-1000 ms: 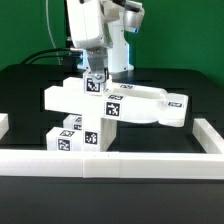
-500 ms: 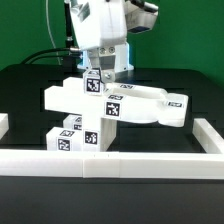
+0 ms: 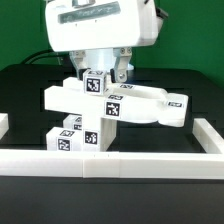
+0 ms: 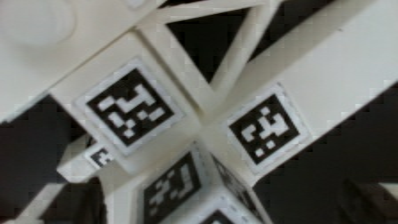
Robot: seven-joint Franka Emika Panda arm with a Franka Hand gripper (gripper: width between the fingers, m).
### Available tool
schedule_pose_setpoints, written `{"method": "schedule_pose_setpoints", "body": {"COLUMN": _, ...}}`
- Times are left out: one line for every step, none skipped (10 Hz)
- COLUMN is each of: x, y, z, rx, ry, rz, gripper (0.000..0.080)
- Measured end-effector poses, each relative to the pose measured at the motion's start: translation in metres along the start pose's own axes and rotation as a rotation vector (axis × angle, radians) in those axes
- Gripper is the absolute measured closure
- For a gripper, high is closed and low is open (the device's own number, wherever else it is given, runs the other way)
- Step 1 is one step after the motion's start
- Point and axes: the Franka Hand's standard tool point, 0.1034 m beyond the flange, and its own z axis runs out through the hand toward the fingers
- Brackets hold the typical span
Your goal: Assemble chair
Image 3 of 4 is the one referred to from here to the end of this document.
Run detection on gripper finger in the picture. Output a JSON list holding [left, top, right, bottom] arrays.
[[69, 50, 88, 80], [110, 47, 132, 82]]

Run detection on white chair back frame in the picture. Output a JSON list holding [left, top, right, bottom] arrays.
[[44, 77, 188, 127]]

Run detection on white block at left edge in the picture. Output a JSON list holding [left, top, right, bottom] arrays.
[[0, 113, 9, 139]]

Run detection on black cable thick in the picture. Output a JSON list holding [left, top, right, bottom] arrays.
[[21, 49, 68, 65]]

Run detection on white chair seat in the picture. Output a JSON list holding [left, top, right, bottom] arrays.
[[82, 115, 117, 152]]

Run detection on white U-shaped obstacle fence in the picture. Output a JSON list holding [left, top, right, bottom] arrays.
[[0, 118, 224, 180]]

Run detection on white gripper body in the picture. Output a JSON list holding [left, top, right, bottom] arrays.
[[45, 0, 165, 52]]

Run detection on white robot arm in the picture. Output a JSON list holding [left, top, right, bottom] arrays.
[[45, 0, 168, 82]]

